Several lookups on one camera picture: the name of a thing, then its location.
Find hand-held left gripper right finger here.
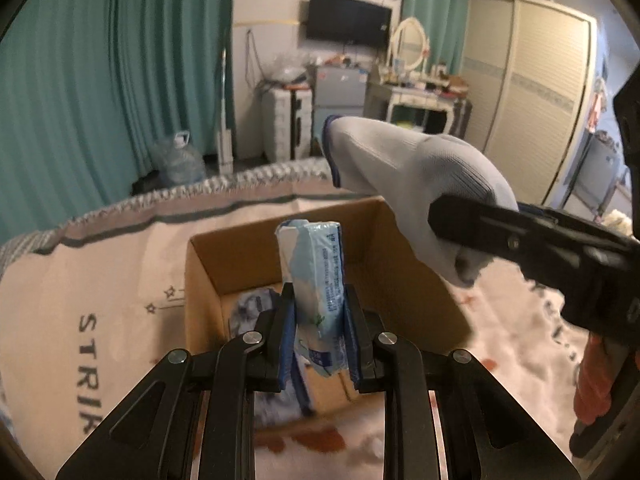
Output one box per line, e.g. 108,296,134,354
342,284,587,480

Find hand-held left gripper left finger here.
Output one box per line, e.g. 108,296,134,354
55,282,297,480

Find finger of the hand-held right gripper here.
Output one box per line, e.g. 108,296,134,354
517,202,637,251
427,195,593,283

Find blue tissue packet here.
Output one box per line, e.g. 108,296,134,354
274,219,352,379

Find cardboard box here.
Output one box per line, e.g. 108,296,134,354
185,197,474,417

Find white work glove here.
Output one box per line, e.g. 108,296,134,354
322,115,521,289

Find metal rack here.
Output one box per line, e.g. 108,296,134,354
564,129,632,222

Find packet inside box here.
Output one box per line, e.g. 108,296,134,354
227,287,282,343

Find orange cloth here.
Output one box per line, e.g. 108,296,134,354
573,334,615,427

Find cream wardrobe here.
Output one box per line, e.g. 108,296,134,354
459,0,599,207

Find white vanity table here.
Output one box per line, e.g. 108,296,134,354
363,67,474,137

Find grey small fridge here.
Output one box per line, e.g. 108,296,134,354
311,63,372,157

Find oval white mirror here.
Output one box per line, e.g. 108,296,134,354
388,16,432,74

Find large water jug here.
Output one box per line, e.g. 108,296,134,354
149,130,207,187

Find white storage drawers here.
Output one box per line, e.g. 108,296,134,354
260,85,316,163

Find white mop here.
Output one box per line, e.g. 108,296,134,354
215,47,236,174

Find narrow teal curtain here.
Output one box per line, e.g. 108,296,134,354
402,0,472,79

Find clear plastic bag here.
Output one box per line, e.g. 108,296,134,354
262,52,309,87

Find wide teal curtain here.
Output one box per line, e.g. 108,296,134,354
0,0,237,247

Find black wall television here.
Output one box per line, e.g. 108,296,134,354
305,0,394,49

